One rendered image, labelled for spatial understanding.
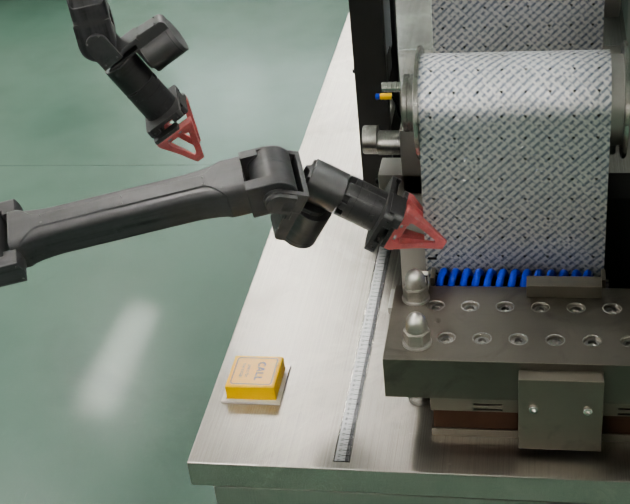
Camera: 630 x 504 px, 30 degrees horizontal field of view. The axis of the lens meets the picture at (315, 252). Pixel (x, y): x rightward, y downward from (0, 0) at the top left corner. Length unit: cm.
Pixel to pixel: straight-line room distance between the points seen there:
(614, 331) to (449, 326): 20
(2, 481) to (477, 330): 173
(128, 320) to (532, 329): 206
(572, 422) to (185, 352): 191
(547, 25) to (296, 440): 67
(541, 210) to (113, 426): 174
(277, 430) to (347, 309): 28
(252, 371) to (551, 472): 43
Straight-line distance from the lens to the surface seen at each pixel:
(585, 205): 155
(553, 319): 151
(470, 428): 153
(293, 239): 159
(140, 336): 334
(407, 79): 153
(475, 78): 149
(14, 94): 498
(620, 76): 150
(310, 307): 178
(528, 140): 150
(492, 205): 155
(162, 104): 188
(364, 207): 153
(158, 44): 185
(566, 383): 143
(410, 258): 170
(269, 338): 172
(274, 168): 150
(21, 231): 154
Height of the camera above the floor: 193
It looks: 33 degrees down
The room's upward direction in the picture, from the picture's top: 6 degrees counter-clockwise
